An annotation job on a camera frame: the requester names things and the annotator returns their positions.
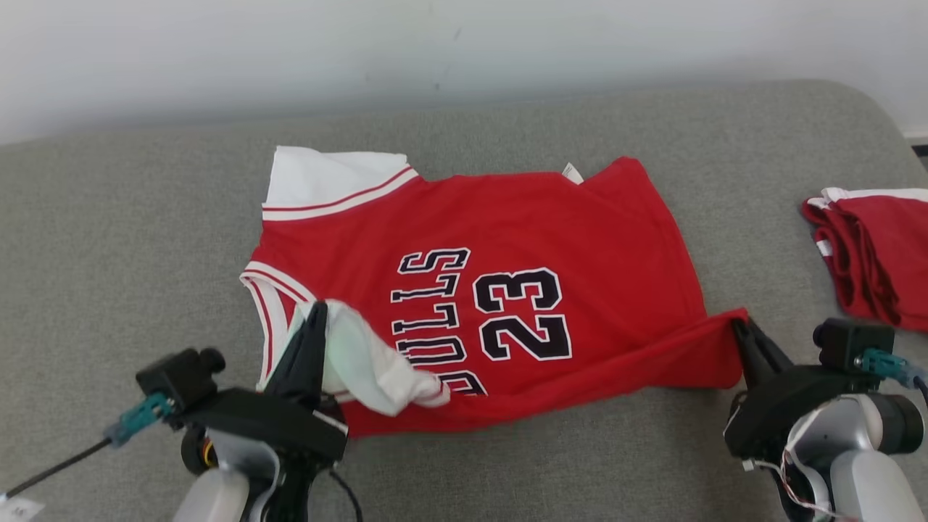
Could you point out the red shorts with white stripes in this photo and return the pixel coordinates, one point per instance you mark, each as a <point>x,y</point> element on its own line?
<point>884,261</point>

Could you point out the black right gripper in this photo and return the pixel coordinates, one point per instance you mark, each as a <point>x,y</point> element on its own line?
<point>776,413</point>

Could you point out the red Bulls 23 jersey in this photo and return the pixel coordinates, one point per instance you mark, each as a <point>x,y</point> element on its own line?
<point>580,239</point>

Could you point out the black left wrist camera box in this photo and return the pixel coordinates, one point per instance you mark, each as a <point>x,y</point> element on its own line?
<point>177,377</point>

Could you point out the teal right camera connector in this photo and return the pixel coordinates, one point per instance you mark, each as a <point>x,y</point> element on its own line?
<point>881,362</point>

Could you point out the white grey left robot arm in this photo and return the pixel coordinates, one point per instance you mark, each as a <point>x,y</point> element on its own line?
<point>217,500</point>

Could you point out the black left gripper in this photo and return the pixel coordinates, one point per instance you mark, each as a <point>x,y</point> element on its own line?
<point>275,420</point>

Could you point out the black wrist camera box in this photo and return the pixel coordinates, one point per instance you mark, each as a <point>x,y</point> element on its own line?
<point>177,377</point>
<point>852,341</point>

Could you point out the teal camera connector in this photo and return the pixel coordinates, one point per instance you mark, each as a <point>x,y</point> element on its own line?
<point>138,419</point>
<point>881,362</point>

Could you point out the grey fabric sofa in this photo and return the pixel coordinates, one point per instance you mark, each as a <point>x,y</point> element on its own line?
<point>109,254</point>

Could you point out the teal left camera connector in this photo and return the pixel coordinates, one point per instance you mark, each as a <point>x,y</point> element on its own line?
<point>138,419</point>

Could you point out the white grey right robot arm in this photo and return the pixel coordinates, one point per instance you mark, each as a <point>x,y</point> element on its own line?
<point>863,478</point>

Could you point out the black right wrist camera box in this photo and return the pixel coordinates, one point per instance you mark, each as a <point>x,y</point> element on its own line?
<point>852,341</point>

